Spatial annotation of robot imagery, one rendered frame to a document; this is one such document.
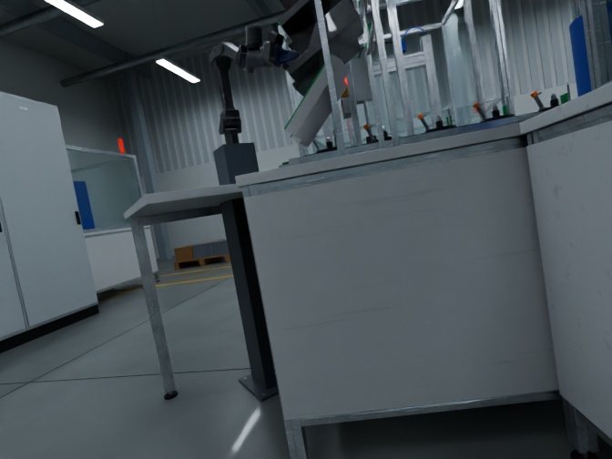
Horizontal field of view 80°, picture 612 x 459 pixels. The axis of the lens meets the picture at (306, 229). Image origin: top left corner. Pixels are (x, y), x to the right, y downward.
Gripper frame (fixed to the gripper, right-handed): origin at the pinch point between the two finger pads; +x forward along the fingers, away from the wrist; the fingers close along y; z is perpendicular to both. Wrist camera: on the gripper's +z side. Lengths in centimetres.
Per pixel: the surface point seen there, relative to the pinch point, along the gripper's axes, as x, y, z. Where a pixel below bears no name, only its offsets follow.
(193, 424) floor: -24, -30, -135
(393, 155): 42, -25, -30
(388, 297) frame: 45, -31, -67
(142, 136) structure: -740, 621, -35
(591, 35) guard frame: 79, -22, -4
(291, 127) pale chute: 3.9, -7.5, -23.4
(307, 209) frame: 22, -34, -45
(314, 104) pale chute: 11.0, -5.5, -16.0
